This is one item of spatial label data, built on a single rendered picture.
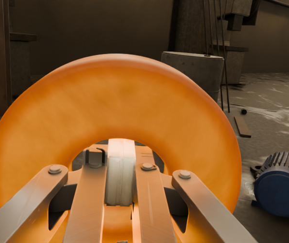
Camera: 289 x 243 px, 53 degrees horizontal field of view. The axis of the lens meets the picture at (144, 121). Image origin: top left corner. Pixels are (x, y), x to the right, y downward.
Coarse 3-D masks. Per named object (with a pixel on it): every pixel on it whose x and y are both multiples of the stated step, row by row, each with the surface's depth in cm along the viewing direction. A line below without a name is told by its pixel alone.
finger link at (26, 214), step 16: (48, 176) 13; (64, 176) 13; (32, 192) 12; (48, 192) 12; (0, 208) 11; (16, 208) 11; (32, 208) 11; (0, 224) 10; (16, 224) 10; (32, 224) 11; (48, 224) 13; (0, 240) 9; (16, 240) 10; (32, 240) 11; (48, 240) 13
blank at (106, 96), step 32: (96, 64) 15; (128, 64) 15; (160, 64) 17; (32, 96) 16; (64, 96) 16; (96, 96) 16; (128, 96) 16; (160, 96) 16; (192, 96) 16; (0, 128) 16; (32, 128) 16; (64, 128) 16; (96, 128) 16; (128, 128) 17; (160, 128) 17; (192, 128) 17; (224, 128) 17; (0, 160) 17; (32, 160) 17; (64, 160) 17; (192, 160) 17; (224, 160) 18; (0, 192) 17; (224, 192) 18; (64, 224) 18; (128, 224) 20
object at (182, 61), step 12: (168, 60) 258; (180, 60) 250; (192, 60) 247; (204, 60) 247; (216, 60) 252; (192, 72) 249; (204, 72) 250; (216, 72) 256; (204, 84) 254; (216, 84) 261; (216, 96) 268
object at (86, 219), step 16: (96, 160) 14; (80, 176) 13; (96, 176) 13; (80, 192) 12; (96, 192) 12; (80, 208) 11; (96, 208) 11; (80, 224) 10; (96, 224) 10; (64, 240) 9; (80, 240) 10; (96, 240) 10
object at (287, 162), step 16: (272, 160) 190; (288, 160) 187; (256, 176) 187; (272, 176) 169; (288, 176) 166; (256, 192) 178; (272, 192) 171; (288, 192) 166; (272, 208) 173; (288, 208) 168
